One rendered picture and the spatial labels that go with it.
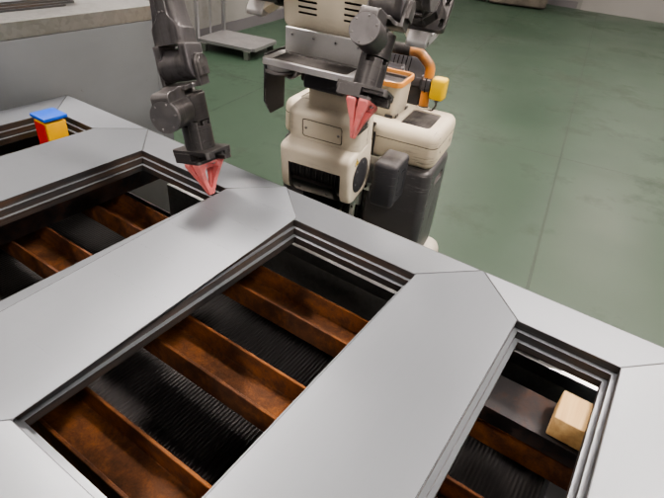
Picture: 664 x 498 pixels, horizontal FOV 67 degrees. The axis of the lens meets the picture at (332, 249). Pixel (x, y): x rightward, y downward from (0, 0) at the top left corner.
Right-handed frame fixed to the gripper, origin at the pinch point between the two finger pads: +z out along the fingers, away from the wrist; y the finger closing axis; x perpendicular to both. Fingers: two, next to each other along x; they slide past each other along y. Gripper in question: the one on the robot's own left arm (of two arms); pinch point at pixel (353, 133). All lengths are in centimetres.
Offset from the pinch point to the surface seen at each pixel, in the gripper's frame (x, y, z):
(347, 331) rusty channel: -3.3, 11.2, 37.1
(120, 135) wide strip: 2, -58, 14
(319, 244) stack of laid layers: -6.8, 1.9, 21.9
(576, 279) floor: 165, 68, 28
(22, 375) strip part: -52, -15, 42
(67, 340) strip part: -45, -15, 39
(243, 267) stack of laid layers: -18.5, -6.4, 28.1
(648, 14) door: 980, 132, -397
